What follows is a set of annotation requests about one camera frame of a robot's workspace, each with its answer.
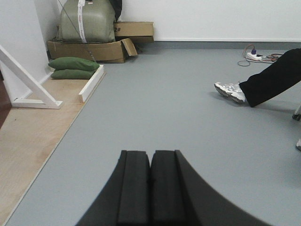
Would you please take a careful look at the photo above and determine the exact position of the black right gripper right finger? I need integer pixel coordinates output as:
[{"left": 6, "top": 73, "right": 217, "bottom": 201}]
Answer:
[{"left": 150, "top": 150, "right": 267, "bottom": 226}]

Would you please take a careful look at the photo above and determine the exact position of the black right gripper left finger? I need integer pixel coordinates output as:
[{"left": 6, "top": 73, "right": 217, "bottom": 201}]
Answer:
[{"left": 77, "top": 150, "right": 150, "bottom": 226}]

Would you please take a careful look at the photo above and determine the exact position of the plywood platform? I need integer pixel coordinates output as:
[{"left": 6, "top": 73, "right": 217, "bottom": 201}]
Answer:
[{"left": 0, "top": 79, "right": 88, "bottom": 226}]

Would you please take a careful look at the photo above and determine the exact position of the white gray sneaker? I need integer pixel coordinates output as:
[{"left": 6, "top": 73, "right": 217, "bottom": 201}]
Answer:
[{"left": 214, "top": 82, "right": 246, "bottom": 104}]

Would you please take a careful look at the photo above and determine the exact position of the white diagonal brace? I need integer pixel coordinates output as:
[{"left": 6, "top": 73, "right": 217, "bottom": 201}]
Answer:
[{"left": 0, "top": 46, "right": 63, "bottom": 109}]

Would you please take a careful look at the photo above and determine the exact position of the lower green sandbag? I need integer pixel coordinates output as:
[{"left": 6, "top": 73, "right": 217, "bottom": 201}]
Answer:
[{"left": 51, "top": 69, "right": 95, "bottom": 80}]

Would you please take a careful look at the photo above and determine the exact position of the green sandbag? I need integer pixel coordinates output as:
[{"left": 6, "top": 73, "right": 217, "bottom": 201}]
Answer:
[
  {"left": 48, "top": 56, "right": 99, "bottom": 71},
  {"left": 51, "top": 69, "right": 95, "bottom": 80}
]

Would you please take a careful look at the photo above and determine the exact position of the chair leg with caster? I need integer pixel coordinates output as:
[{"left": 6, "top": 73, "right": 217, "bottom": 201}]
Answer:
[{"left": 292, "top": 105, "right": 301, "bottom": 121}]

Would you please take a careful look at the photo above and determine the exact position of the large open cardboard box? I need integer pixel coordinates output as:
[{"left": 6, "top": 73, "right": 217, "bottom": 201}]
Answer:
[{"left": 47, "top": 38, "right": 138, "bottom": 63}]

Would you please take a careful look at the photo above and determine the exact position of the upper green sandbag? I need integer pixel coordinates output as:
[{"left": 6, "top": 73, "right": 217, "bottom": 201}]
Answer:
[{"left": 48, "top": 56, "right": 99, "bottom": 71}]

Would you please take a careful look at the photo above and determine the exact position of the white power strip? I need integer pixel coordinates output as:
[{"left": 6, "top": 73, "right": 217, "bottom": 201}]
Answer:
[{"left": 246, "top": 52, "right": 262, "bottom": 61}]

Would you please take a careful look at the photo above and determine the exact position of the purple plug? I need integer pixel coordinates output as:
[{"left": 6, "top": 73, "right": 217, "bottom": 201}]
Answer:
[{"left": 251, "top": 48, "right": 256, "bottom": 55}]

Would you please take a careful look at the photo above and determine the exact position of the closed cardboard box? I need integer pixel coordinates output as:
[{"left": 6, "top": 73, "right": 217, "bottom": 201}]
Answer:
[{"left": 114, "top": 22, "right": 154, "bottom": 43}]

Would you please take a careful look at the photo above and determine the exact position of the olive woven sack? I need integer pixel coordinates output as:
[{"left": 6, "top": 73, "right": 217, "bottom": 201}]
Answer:
[{"left": 57, "top": 0, "right": 115, "bottom": 43}]

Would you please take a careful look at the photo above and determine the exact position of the white wooden base frame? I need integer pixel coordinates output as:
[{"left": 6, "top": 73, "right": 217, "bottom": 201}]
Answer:
[{"left": 78, "top": 65, "right": 105, "bottom": 103}]

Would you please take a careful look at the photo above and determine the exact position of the steel guy wire with turnbuckle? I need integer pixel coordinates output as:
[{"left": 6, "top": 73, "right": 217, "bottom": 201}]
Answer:
[{"left": 57, "top": 0, "right": 97, "bottom": 62}]

